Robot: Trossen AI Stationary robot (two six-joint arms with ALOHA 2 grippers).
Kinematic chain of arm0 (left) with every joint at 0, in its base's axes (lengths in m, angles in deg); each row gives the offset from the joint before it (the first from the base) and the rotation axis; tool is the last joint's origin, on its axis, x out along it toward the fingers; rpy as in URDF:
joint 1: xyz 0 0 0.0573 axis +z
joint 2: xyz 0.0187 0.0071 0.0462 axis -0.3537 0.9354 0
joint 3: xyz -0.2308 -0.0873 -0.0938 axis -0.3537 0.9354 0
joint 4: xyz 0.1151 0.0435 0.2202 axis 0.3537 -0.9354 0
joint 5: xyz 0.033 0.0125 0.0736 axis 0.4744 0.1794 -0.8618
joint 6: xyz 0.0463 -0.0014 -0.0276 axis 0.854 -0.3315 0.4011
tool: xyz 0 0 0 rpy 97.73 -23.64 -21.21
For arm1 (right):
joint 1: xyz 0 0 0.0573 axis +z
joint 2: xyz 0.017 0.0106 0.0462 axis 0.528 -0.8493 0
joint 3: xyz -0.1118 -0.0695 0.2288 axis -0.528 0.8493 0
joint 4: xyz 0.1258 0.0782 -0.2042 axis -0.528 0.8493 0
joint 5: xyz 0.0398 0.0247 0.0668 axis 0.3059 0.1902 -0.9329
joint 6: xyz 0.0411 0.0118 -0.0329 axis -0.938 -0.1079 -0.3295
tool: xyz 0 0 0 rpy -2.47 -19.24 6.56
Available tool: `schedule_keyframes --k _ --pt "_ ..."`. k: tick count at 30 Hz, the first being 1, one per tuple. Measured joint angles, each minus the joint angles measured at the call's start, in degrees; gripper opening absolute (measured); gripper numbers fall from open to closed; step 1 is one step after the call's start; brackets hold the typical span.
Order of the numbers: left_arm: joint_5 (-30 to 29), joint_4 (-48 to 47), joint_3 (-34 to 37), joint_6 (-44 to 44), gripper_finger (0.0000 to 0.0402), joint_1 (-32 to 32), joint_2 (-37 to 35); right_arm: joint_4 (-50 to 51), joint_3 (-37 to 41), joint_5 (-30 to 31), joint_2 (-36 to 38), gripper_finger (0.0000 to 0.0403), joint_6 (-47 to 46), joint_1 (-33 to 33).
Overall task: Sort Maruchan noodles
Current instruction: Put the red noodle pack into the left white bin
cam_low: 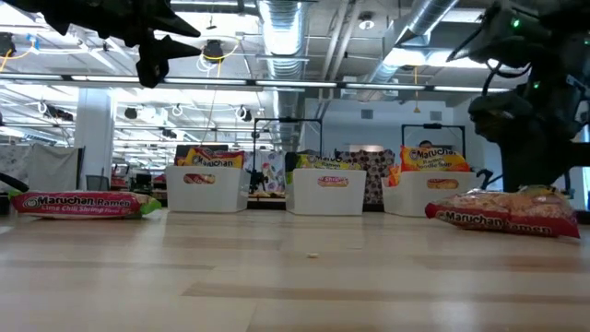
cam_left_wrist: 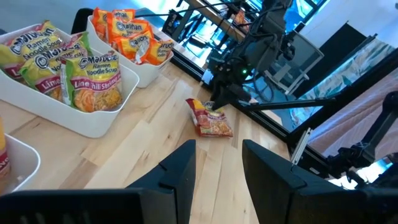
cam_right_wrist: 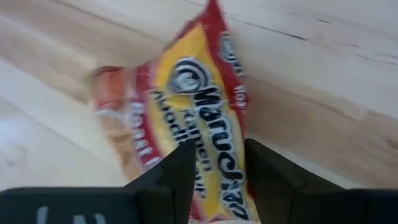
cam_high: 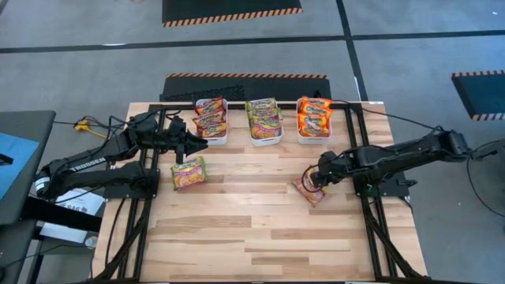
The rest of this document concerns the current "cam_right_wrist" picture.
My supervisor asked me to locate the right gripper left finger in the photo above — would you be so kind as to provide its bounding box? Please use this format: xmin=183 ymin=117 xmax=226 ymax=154
xmin=0 ymin=138 xmax=197 ymax=224

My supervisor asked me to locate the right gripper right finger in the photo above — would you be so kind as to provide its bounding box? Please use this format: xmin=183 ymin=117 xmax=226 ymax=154
xmin=244 ymin=138 xmax=398 ymax=224

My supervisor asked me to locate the red Maruchan ramen pack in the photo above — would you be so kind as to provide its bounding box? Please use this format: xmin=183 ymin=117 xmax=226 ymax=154
xmin=90 ymin=0 xmax=261 ymax=224

